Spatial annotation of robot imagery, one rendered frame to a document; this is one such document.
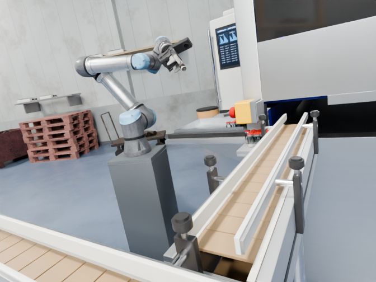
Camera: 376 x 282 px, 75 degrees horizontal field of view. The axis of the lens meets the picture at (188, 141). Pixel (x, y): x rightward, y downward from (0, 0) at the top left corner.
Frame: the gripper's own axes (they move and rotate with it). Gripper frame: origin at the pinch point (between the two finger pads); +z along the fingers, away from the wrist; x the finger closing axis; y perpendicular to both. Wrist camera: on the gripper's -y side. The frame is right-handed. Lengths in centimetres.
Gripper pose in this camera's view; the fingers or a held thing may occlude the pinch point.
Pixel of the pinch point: (182, 63)
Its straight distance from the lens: 111.9
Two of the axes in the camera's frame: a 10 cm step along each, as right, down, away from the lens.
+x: -5.7, -5.2, -6.4
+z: 2.8, 6.1, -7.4
